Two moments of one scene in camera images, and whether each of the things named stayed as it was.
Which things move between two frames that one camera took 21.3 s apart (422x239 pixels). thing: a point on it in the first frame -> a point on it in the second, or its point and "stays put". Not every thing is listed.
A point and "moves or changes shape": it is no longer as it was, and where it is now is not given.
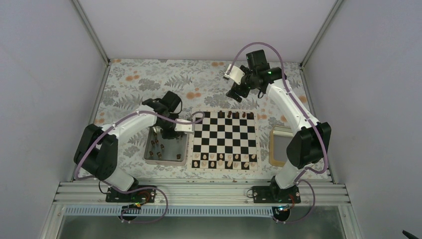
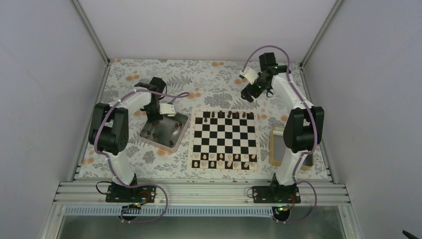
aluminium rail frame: (94, 193) stays put
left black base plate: (139, 194) stays put
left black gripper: (165, 135) -> (152, 119)
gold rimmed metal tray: (279, 137) stays put
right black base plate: (275, 194) stays put
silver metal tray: (172, 152) moves or changes shape
